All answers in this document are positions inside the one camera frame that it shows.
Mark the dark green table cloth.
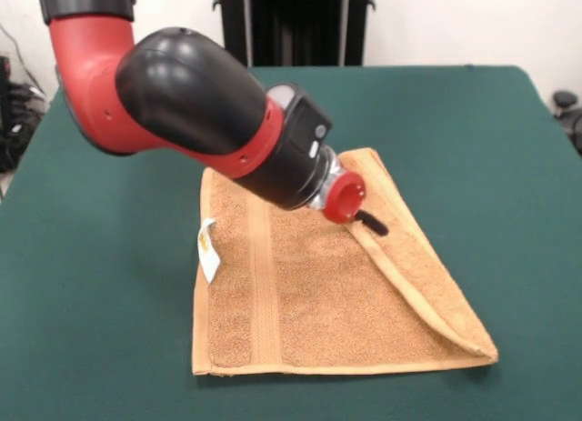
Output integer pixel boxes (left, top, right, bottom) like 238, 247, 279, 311
0, 65, 582, 421

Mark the orange terry towel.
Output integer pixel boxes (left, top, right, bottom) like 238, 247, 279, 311
191, 147, 499, 376

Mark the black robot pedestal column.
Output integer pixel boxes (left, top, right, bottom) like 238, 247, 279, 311
211, 0, 376, 68

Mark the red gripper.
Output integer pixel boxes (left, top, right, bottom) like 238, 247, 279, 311
323, 170, 391, 236

